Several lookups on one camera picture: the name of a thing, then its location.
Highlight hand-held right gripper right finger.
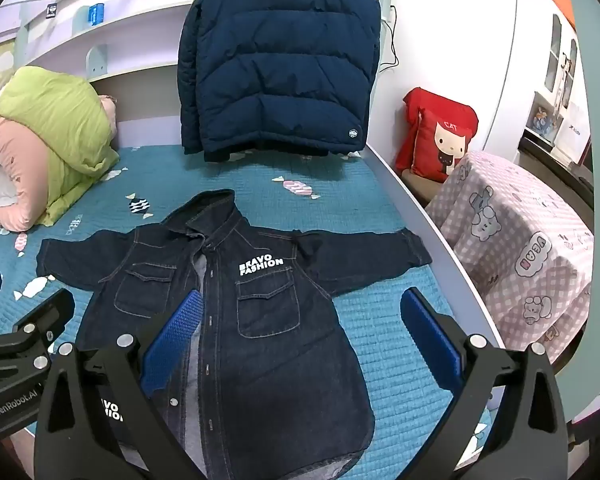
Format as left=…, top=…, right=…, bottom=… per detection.
left=400, top=287, right=568, bottom=480

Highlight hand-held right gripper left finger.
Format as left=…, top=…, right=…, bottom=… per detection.
left=32, top=289, right=206, bottom=480

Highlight dark denim jeans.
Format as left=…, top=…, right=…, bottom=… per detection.
left=36, top=189, right=433, bottom=480

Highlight pink pillow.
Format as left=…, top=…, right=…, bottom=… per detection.
left=0, top=95, right=119, bottom=234

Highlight pink checkered cartoon cloth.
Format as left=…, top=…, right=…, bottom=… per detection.
left=425, top=151, right=595, bottom=364

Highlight teal candy print bed sheet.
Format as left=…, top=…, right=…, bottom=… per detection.
left=0, top=142, right=495, bottom=461

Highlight brown chair seat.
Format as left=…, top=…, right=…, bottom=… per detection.
left=400, top=170, right=444, bottom=206

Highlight green quilt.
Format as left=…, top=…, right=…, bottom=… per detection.
left=0, top=66, right=121, bottom=228

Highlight red cartoon cat cushion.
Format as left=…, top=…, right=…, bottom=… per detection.
left=395, top=87, right=479, bottom=184

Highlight small cartoon figurine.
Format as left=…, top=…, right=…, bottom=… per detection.
left=530, top=104, right=557, bottom=134

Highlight white paper bag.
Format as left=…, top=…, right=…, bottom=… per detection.
left=555, top=102, right=591, bottom=164

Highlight navy and yellow puffer jacket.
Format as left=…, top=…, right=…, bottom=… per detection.
left=177, top=0, right=382, bottom=163

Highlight white cabinet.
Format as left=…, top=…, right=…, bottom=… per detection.
left=515, top=0, right=581, bottom=151

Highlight white bed frame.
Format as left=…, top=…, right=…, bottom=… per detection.
left=0, top=0, right=508, bottom=356

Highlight black cable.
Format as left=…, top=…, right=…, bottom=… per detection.
left=380, top=5, right=400, bottom=74

